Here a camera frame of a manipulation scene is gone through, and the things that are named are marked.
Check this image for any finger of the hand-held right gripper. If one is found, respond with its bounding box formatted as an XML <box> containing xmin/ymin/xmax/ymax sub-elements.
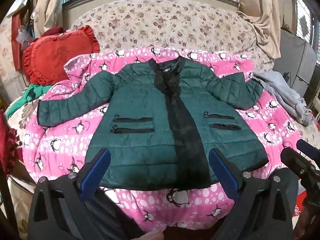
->
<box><xmin>296</xmin><ymin>139</ymin><xmax>320</xmax><ymax>156</ymax></box>
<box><xmin>280</xmin><ymin>147</ymin><xmax>320</xmax><ymax>182</ymax></box>

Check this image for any red wall hanging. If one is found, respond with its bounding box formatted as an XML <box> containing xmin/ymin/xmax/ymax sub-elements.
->
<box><xmin>11</xmin><ymin>12</ymin><xmax>26</xmax><ymax>71</ymax></box>

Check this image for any side window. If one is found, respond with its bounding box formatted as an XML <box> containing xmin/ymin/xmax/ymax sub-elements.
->
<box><xmin>295</xmin><ymin>0</ymin><xmax>320</xmax><ymax>46</ymax></box>

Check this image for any dark red cloth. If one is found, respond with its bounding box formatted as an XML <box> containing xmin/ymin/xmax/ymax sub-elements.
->
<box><xmin>0</xmin><ymin>110</ymin><xmax>23</xmax><ymax>178</ymax></box>

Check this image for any bright green cloth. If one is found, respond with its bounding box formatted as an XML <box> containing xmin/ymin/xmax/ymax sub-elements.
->
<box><xmin>5</xmin><ymin>84</ymin><xmax>52</xmax><ymax>118</ymax></box>

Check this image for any floral bed sheet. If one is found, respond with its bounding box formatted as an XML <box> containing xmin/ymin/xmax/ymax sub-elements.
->
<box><xmin>5</xmin><ymin>0</ymin><xmax>320</xmax><ymax>230</ymax></box>

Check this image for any beige curtain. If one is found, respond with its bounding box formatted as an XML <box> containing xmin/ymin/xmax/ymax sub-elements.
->
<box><xmin>232</xmin><ymin>0</ymin><xmax>282</xmax><ymax>61</ymax></box>
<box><xmin>32</xmin><ymin>0</ymin><xmax>63</xmax><ymax>33</ymax></box>

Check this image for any red ruffled heart pillow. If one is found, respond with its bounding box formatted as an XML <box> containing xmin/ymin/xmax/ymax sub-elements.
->
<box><xmin>22</xmin><ymin>25</ymin><xmax>100</xmax><ymax>85</ymax></box>

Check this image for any dark green quilted jacket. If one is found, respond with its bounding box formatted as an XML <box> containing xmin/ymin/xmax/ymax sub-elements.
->
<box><xmin>37</xmin><ymin>57</ymin><xmax>269</xmax><ymax>191</ymax></box>

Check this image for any grey appliance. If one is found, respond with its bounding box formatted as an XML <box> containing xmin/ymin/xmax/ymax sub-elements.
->
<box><xmin>274</xmin><ymin>27</ymin><xmax>318</xmax><ymax>98</ymax></box>

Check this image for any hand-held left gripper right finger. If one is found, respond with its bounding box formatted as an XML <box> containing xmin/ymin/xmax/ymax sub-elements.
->
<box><xmin>209</xmin><ymin>147</ymin><xmax>293</xmax><ymax>240</ymax></box>

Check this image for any white paper sheet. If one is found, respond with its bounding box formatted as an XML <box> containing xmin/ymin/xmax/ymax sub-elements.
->
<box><xmin>6</xmin><ymin>0</ymin><xmax>34</xmax><ymax>18</ymax></box>

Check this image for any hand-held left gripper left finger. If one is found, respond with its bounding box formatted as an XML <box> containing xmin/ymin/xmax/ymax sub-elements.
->
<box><xmin>28</xmin><ymin>148</ymin><xmax>112</xmax><ymax>240</ymax></box>

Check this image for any pink penguin print blanket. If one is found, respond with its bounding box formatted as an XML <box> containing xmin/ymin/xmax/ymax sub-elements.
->
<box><xmin>22</xmin><ymin>46</ymin><xmax>304</xmax><ymax>231</ymax></box>

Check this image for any grey garment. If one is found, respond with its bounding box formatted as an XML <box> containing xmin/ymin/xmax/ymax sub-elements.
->
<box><xmin>252</xmin><ymin>71</ymin><xmax>313</xmax><ymax>127</ymax></box>

